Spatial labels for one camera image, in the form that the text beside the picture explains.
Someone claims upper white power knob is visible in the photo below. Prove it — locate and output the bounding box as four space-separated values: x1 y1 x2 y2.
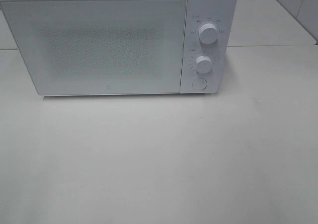
198 22 219 45

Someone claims white timer knob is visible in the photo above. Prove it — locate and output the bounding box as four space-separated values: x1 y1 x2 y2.
194 55 214 74

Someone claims white microwave door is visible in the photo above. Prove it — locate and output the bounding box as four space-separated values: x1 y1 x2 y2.
1 0 186 96

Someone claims white microwave oven body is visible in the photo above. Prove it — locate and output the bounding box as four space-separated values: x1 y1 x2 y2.
0 0 237 95

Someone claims round white door-release button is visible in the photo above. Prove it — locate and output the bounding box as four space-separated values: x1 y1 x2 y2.
192 78 207 91

